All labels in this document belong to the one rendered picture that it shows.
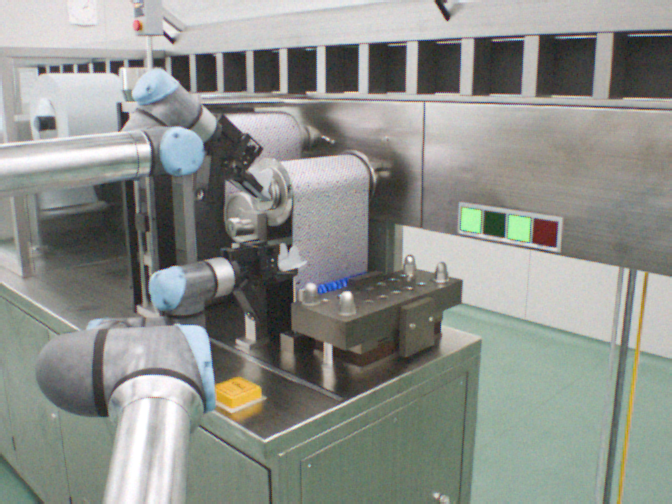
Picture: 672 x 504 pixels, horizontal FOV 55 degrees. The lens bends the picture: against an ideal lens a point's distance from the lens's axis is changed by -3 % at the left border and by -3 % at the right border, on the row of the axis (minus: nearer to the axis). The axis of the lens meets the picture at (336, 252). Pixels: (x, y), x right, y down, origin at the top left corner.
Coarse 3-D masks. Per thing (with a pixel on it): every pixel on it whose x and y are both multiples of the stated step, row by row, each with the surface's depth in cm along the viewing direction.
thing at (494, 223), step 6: (486, 216) 142; (492, 216) 141; (498, 216) 140; (504, 216) 139; (486, 222) 142; (492, 222) 141; (498, 222) 140; (504, 222) 139; (486, 228) 143; (492, 228) 142; (498, 228) 140; (492, 234) 142; (498, 234) 141
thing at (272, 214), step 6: (264, 168) 141; (270, 168) 140; (276, 174) 139; (282, 180) 138; (282, 186) 138; (282, 192) 138; (282, 198) 139; (282, 204) 139; (270, 210) 142; (276, 210) 141; (282, 210) 139; (270, 216) 143; (276, 216) 141
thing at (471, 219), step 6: (462, 210) 146; (468, 210) 145; (474, 210) 144; (480, 210) 143; (462, 216) 147; (468, 216) 145; (474, 216) 144; (480, 216) 143; (462, 222) 147; (468, 222) 146; (474, 222) 145; (480, 222) 143; (462, 228) 147; (468, 228) 146; (474, 228) 145
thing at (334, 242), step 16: (336, 208) 148; (352, 208) 152; (304, 224) 142; (320, 224) 145; (336, 224) 149; (352, 224) 153; (304, 240) 143; (320, 240) 146; (336, 240) 150; (352, 240) 154; (304, 256) 144; (320, 256) 147; (336, 256) 151; (352, 256) 155; (304, 272) 144; (320, 272) 148; (336, 272) 152; (352, 272) 156; (304, 288) 145
